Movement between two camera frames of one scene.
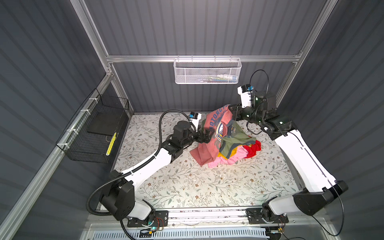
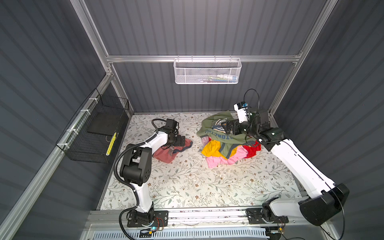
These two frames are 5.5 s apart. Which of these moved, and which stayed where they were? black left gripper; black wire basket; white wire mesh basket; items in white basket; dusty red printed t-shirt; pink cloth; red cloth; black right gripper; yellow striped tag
Moved: dusty red printed t-shirt; black right gripper; black left gripper
Stayed: white wire mesh basket; black wire basket; pink cloth; items in white basket; red cloth; yellow striped tag
